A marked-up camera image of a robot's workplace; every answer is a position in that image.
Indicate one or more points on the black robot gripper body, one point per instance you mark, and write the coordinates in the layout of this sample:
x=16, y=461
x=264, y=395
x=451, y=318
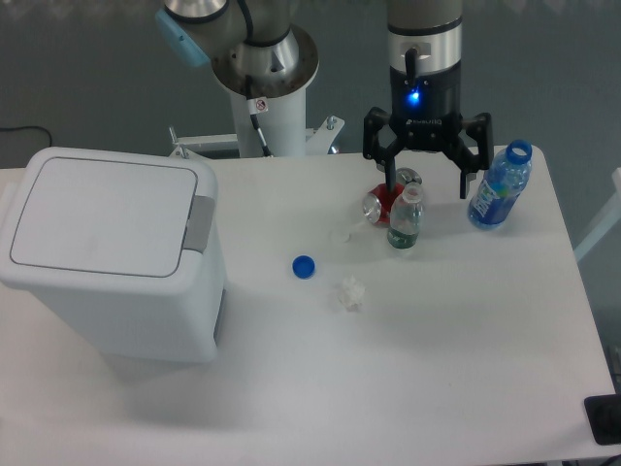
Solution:
x=426, y=117

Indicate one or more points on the white lidded trash can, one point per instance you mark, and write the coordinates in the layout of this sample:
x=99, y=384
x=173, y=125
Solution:
x=122, y=247

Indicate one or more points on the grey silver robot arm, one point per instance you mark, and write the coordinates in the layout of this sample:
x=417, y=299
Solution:
x=424, y=37

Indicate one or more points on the crushed red soda can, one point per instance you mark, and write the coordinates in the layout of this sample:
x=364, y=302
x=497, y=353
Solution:
x=377, y=203

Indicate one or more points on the blue plastic drink bottle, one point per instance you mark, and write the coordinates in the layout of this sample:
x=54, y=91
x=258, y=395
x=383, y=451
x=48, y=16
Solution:
x=501, y=185

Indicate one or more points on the clear green-label water bottle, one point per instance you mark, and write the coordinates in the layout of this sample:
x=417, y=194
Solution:
x=406, y=217

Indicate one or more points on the white furniture at right edge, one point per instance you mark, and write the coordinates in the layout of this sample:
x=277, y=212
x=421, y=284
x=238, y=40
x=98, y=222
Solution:
x=607, y=217

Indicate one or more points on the blue bottle cap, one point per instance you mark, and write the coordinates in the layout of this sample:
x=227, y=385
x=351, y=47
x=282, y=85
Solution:
x=303, y=267

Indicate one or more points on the crumpled white paper ball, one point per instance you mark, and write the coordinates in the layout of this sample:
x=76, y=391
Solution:
x=351, y=294

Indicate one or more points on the black device at table edge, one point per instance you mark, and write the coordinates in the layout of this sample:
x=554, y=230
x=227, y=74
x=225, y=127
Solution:
x=603, y=412

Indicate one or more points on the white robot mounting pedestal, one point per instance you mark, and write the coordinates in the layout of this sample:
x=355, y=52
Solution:
x=267, y=88

